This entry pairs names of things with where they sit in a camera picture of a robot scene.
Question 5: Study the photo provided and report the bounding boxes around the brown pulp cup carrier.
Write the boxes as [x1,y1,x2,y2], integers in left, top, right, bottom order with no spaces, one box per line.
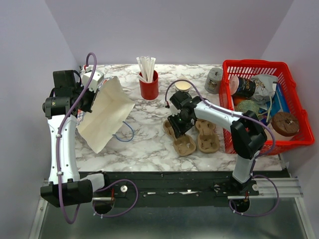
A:
[195,119,220,153]
[163,120,196,156]

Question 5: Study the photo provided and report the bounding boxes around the red plastic straw holder cup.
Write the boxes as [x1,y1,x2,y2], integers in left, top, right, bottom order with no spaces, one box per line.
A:
[139,70,159,100]

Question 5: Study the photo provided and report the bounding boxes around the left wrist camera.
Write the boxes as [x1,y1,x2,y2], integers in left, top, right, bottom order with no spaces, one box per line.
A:
[81,71,104,93]

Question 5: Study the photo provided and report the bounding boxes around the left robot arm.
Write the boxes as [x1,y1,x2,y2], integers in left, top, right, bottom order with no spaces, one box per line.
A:
[40,70,111,208]

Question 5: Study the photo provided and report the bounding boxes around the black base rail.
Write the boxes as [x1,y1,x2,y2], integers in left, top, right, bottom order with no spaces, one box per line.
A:
[93,171,259,208]

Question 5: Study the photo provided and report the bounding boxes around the white wrapped straws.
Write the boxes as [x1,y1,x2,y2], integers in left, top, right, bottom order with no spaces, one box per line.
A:
[136,56,156,83]

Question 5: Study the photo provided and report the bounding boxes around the checkered paper takeout bag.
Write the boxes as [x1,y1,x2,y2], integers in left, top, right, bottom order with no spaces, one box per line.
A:
[77,76,135,153]

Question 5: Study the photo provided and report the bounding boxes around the grey marbled block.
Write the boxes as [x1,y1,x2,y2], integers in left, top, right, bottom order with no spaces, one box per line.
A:
[204,68,223,95]

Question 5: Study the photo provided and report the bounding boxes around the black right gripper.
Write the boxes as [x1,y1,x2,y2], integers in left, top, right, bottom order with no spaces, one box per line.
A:
[166,111,192,138]

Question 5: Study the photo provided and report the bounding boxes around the dark printed cup in basket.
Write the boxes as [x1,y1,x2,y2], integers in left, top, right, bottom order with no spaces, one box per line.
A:
[229,76,256,99]

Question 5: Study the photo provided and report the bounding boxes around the brown round cake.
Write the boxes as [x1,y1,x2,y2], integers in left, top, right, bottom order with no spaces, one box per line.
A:
[271,112,300,137]

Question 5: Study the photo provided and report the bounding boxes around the crumpled silver snack bag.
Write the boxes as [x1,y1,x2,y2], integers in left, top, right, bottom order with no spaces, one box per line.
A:
[250,74,278,106]

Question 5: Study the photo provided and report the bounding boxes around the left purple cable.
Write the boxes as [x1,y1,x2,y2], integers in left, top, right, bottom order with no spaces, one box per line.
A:
[55,52,139,225]

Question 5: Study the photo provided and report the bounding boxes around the blue package in basket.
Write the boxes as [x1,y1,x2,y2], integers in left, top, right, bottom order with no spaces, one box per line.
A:
[270,83,290,117]

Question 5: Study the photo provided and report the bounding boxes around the aluminium frame rail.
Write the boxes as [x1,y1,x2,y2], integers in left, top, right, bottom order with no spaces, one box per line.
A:
[39,178,304,200]

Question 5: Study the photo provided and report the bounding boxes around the green round sponge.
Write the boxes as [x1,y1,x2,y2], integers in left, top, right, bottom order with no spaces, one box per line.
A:
[235,100,260,115]

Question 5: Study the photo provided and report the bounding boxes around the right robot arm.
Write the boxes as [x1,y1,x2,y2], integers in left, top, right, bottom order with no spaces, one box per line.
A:
[167,91,267,195]

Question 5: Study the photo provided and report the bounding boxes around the red plastic basket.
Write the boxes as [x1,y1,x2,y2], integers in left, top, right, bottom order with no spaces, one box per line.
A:
[219,59,315,155]

